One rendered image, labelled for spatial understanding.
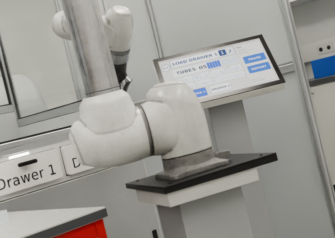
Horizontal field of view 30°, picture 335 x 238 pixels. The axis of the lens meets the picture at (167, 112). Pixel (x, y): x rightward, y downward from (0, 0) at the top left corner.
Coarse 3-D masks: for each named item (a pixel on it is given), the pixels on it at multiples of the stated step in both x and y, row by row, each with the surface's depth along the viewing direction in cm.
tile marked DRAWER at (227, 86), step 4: (216, 84) 270; (220, 84) 270; (224, 84) 270; (228, 84) 269; (212, 88) 269; (216, 88) 269; (220, 88) 268; (224, 88) 268; (228, 88) 268; (232, 88) 268; (212, 92) 267; (216, 92) 267
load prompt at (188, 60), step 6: (222, 48) 283; (228, 48) 283; (198, 54) 282; (204, 54) 282; (210, 54) 282; (216, 54) 281; (222, 54) 281; (228, 54) 281; (174, 60) 281; (180, 60) 281; (186, 60) 280; (192, 60) 280; (198, 60) 280; (204, 60) 280; (174, 66) 279; (180, 66) 278
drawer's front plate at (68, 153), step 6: (66, 150) 233; (72, 150) 235; (66, 156) 233; (72, 156) 235; (66, 162) 232; (72, 162) 234; (66, 168) 233; (72, 168) 234; (78, 168) 235; (84, 168) 237; (90, 168) 239
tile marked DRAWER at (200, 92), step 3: (204, 87) 269; (195, 90) 269; (198, 90) 269; (201, 90) 269; (204, 90) 268; (195, 93) 268; (198, 93) 268; (201, 93) 267; (204, 93) 267; (207, 93) 267; (198, 96) 267; (201, 96) 266
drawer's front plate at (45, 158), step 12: (36, 156) 225; (48, 156) 228; (0, 168) 215; (12, 168) 218; (24, 168) 221; (36, 168) 224; (48, 168) 227; (60, 168) 230; (0, 180) 214; (12, 180) 217; (36, 180) 223; (48, 180) 226; (0, 192) 214; (12, 192) 217
